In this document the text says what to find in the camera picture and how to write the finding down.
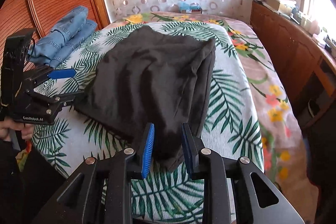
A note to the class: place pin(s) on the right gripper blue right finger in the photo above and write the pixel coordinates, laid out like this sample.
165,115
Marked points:
191,146

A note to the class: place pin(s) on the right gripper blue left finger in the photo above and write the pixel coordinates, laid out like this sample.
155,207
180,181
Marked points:
147,149

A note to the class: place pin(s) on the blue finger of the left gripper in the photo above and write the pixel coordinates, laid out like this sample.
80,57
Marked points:
56,74
66,99

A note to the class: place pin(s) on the black shorts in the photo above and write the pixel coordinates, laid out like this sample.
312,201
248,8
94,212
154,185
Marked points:
156,78

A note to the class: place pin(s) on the person's left hand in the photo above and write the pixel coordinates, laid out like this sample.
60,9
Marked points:
27,130

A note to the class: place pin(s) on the folded blue jeans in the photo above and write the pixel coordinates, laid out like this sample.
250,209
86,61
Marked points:
64,37

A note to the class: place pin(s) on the palm leaf print blanket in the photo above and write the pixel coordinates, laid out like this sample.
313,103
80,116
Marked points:
231,127

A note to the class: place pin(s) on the floral bed sheet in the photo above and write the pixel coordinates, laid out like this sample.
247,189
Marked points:
284,157

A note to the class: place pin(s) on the blue tissue box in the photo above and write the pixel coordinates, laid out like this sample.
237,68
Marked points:
193,8

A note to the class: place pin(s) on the wooden sideboard cabinet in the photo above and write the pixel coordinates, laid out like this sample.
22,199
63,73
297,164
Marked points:
306,70

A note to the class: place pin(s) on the cardboard box on sideboard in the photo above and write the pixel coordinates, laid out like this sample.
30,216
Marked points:
278,5

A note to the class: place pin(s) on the black left gripper handle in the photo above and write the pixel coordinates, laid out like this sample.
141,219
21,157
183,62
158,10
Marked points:
16,138

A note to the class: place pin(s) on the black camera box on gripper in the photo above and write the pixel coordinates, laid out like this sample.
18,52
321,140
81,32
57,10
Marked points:
13,63

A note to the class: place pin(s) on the window with wooden frame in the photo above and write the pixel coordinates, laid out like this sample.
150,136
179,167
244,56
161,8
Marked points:
323,12

